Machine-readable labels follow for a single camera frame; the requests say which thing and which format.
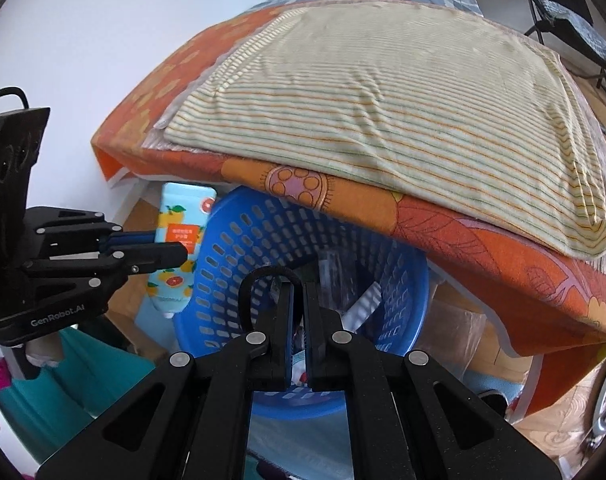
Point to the long white printed box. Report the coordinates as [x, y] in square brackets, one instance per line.
[363, 307]

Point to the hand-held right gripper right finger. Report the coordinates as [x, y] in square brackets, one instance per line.
[310, 320]

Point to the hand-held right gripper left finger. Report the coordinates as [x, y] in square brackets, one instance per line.
[289, 320]

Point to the light blue fruit-print tissue pack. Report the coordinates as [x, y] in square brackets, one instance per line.
[183, 210]

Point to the brown cardboard box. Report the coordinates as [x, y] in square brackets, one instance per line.
[463, 330]

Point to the teal cloth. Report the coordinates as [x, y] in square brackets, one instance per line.
[58, 385]

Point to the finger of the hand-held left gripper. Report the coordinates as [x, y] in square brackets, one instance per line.
[133, 237]
[158, 257]

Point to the striped cream blanket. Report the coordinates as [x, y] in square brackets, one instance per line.
[383, 100]

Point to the black folding chair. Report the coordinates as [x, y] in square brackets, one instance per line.
[558, 10]

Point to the orange floral bedsheet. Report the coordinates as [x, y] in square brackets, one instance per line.
[483, 270]

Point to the blue plastic laundry basket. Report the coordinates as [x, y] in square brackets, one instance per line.
[223, 280]

